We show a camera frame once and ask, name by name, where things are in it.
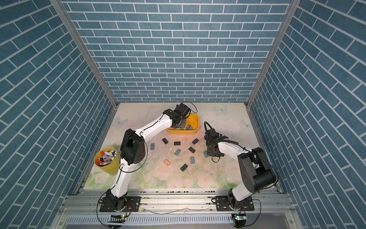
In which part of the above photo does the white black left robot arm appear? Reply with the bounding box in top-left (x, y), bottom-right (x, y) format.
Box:
top-left (106, 103), bottom-right (191, 211)

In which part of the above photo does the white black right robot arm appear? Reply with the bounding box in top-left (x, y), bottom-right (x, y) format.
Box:
top-left (205, 128), bottom-right (278, 206)

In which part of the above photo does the yellow plastic storage box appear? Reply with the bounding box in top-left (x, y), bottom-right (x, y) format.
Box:
top-left (167, 114), bottom-right (200, 135)

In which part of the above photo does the teal eraser right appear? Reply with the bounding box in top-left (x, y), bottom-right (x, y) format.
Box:
top-left (203, 151), bottom-right (209, 158)

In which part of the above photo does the light blue eraser centre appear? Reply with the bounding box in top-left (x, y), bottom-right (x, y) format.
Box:
top-left (174, 149), bottom-right (181, 156)

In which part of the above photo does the black eraser bottom centre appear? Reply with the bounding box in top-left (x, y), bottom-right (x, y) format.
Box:
top-left (180, 164), bottom-right (188, 172)

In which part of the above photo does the pink eraser bottom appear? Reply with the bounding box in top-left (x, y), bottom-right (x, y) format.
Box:
top-left (163, 159), bottom-right (171, 167)

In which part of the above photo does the right electronics board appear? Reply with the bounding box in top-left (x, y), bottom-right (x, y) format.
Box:
top-left (231, 214), bottom-right (247, 229)

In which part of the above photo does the electronics board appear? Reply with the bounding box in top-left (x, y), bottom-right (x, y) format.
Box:
top-left (107, 215), bottom-right (126, 227)
top-left (231, 214), bottom-right (247, 229)

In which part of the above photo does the yellow cup of pens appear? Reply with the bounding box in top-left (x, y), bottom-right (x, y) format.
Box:
top-left (94, 148), bottom-right (121, 174)

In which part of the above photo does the left electronics board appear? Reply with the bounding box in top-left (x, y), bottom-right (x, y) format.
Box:
top-left (107, 215), bottom-right (126, 227)

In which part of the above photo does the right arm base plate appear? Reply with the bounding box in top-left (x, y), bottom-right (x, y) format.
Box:
top-left (211, 195), bottom-right (254, 211)

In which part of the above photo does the aluminium mounting rail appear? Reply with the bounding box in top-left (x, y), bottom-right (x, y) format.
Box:
top-left (60, 188), bottom-right (295, 215)

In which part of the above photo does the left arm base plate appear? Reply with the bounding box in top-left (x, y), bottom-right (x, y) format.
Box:
top-left (98, 196), bottom-right (141, 213)

